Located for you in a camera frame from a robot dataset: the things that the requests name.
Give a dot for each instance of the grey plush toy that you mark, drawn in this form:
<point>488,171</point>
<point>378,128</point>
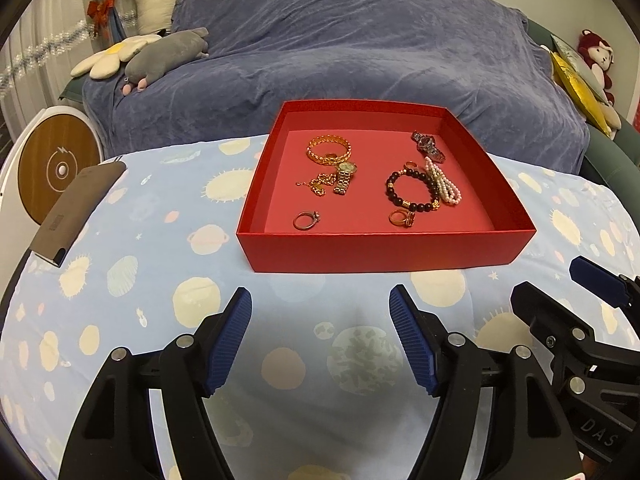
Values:
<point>157,59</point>

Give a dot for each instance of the white curtain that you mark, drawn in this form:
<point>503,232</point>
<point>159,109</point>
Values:
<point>48,40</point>

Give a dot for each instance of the brown notebook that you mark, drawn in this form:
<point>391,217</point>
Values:
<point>70,213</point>

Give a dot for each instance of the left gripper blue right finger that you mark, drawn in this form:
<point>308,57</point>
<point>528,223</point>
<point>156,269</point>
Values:
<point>414,336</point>

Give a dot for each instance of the purple blue bed blanket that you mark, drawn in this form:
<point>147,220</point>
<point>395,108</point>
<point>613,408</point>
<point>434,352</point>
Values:
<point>474,57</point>

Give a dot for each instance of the dark silver wrist watch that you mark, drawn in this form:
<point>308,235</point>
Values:
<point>426,145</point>

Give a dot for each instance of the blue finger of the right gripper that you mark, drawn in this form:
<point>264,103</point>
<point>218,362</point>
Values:
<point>544,316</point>
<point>607,286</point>

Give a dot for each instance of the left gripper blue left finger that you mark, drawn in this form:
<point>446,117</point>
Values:
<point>223,334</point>

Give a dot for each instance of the green sofa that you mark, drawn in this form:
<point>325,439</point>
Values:
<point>610,150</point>

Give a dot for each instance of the red cardboard tray box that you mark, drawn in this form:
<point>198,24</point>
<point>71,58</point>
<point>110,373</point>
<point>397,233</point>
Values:
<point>292,222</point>

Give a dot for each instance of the flower shaped cream cushion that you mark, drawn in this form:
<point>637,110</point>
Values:
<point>106,63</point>

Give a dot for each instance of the grey green pillow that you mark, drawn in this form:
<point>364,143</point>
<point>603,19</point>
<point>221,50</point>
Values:
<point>577,65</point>

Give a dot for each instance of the gold wrist watch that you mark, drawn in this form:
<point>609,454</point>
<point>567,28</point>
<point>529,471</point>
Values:
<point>344,173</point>

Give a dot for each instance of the yellow gold pillow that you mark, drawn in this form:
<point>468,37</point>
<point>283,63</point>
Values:
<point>600,114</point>

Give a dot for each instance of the round wooden white device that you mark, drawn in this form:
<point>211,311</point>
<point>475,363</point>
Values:
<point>54,147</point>

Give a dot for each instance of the gold chain bangle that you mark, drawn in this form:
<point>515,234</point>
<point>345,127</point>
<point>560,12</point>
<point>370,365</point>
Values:
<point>328,150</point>

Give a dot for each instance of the red bow tie-back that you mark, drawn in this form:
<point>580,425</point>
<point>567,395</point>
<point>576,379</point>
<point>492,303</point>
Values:
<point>99,14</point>

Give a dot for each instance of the red monkey plush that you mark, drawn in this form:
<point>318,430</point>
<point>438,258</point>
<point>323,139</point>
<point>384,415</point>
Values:
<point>599,56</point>

